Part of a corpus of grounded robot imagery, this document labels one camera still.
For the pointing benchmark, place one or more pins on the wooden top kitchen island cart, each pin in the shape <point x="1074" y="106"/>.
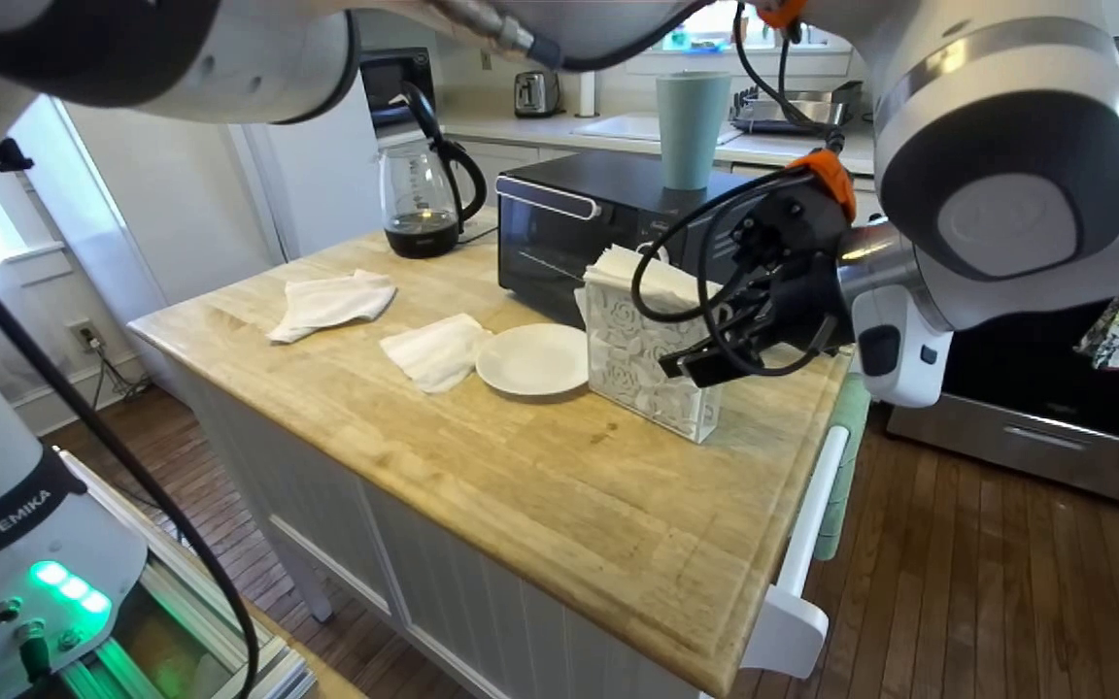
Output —
<point x="327" y="507"/>

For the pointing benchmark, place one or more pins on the white folded cloth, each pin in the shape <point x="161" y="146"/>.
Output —
<point x="327" y="304"/>

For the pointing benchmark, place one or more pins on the white paper towel roll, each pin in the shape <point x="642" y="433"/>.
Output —
<point x="583" y="94"/>

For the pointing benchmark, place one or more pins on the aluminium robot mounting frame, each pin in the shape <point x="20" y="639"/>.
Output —
<point x="235" y="661"/>

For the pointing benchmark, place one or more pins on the black toaster oven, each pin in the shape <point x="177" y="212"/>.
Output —
<point x="563" y="244"/>

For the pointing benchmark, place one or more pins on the teal plastic cup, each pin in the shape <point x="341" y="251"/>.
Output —
<point x="696" y="129"/>

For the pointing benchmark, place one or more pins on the silver toaster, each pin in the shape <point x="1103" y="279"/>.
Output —
<point x="538" y="94"/>

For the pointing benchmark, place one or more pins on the black camera tripod mount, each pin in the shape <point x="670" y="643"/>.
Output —
<point x="8" y="156"/>

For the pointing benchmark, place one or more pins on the white wall outlet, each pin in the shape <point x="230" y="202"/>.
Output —
<point x="87" y="335"/>

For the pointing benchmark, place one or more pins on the glass electric kettle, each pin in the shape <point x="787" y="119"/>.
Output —
<point x="425" y="195"/>

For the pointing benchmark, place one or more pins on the black stainless stove range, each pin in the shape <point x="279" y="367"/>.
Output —
<point x="1038" y="441"/>

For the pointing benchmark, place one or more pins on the white cart towel bar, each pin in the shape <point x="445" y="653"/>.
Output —
<point x="808" y="529"/>

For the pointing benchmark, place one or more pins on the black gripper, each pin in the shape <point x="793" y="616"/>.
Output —
<point x="793" y="278"/>

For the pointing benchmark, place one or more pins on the white round plate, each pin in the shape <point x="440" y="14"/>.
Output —
<point x="536" y="362"/>

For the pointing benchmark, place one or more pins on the white paper napkin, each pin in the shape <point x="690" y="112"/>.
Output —
<point x="437" y="351"/>

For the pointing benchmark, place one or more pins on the green hanging towel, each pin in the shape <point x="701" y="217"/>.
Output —
<point x="852" y="441"/>

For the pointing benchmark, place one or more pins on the black microwave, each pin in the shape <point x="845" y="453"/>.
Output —
<point x="392" y="77"/>

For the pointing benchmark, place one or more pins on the kitchen window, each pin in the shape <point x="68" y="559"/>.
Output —
<point x="718" y="23"/>

